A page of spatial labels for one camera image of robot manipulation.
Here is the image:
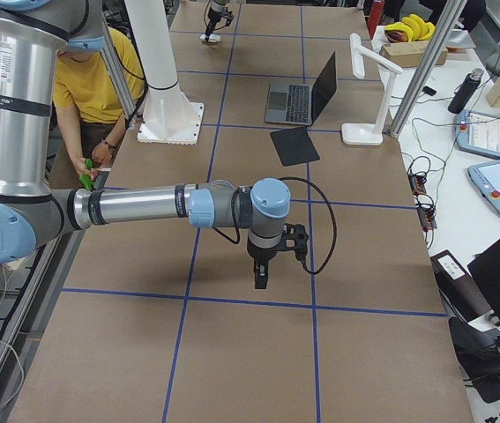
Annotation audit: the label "black water bottle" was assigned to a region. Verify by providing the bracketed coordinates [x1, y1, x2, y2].
[447, 68, 484, 115]

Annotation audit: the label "grey laptop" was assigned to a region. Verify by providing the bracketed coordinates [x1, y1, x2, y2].
[265, 52, 337, 126]

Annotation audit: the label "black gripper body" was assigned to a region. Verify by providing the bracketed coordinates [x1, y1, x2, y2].
[246, 241, 278, 267]
[206, 10, 235, 28]

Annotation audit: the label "black mouse pad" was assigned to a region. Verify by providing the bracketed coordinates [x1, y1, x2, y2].
[270, 127, 320, 167]

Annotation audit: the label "upper blue teach pendant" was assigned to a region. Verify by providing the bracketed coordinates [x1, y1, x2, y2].
[453, 109, 500, 159]

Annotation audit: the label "yellow bananas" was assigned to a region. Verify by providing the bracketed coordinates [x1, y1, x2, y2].
[384, 14, 436, 42]

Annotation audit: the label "white desk lamp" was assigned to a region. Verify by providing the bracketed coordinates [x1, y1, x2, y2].
[341, 33, 403, 146]

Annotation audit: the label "white computer mouse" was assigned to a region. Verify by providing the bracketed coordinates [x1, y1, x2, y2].
[200, 33, 221, 43]

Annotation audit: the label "small black square device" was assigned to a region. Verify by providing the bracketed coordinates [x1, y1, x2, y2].
[422, 86, 437, 96]

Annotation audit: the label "aluminium frame post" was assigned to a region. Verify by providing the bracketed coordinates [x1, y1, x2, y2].
[389, 0, 466, 138]

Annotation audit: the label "red bottle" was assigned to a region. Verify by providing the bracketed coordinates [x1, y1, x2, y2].
[367, 0, 384, 39]

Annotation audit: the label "orange black electronics board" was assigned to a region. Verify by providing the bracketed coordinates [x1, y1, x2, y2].
[407, 173, 437, 233]

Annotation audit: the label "green handled screwdriver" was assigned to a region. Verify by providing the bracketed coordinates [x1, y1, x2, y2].
[79, 159, 94, 191]

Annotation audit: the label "black camera cable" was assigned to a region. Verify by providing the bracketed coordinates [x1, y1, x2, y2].
[212, 176, 338, 276]

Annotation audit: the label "cardboard box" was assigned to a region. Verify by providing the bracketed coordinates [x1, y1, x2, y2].
[379, 41, 429, 68]

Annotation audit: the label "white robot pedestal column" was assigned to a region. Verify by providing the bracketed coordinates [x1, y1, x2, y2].
[125, 0, 205, 145]

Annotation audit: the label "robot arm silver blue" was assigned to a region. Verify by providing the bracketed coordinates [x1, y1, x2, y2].
[0, 1, 291, 289]
[201, 0, 234, 42]

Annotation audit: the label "person in yellow shirt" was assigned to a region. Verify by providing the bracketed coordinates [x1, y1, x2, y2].
[49, 50, 127, 189]

